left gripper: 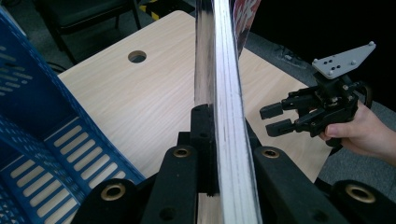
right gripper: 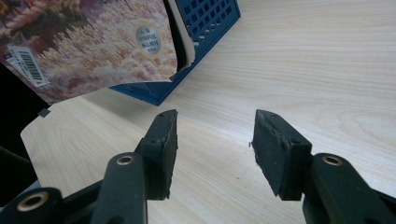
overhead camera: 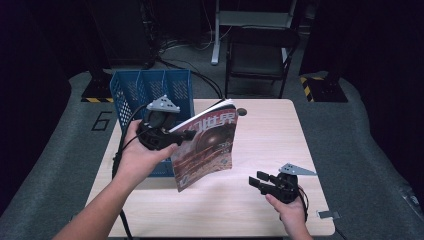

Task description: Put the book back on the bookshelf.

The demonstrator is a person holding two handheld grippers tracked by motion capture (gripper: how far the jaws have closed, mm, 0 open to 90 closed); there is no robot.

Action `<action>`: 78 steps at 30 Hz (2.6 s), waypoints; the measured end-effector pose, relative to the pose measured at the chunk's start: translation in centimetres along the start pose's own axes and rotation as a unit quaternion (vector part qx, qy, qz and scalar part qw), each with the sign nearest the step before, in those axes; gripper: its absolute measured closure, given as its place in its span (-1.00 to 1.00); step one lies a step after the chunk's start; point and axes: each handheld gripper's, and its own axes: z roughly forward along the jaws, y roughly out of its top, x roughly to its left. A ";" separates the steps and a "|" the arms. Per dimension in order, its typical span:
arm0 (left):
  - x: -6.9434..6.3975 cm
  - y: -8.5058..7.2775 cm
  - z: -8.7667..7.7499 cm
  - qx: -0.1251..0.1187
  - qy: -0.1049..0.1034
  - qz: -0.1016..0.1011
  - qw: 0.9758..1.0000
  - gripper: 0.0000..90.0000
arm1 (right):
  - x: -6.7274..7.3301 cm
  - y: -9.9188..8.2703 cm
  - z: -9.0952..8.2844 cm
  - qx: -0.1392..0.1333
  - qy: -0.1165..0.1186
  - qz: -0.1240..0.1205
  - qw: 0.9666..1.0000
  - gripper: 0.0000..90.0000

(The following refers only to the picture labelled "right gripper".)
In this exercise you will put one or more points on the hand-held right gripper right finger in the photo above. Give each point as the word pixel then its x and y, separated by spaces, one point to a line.
pixel 280 158

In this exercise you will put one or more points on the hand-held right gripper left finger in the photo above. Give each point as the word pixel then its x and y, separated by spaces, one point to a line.
pixel 160 155

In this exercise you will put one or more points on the magazine with reddish illustrated cover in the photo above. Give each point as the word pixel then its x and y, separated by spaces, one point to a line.
pixel 93 46

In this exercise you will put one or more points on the blue plastic file basket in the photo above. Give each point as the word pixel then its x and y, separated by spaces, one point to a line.
pixel 208 21

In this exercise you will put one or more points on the white-edged book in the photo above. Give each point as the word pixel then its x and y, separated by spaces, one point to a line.
pixel 186 40

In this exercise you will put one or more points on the grey tape piece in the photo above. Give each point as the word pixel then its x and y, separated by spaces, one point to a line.
pixel 44 112

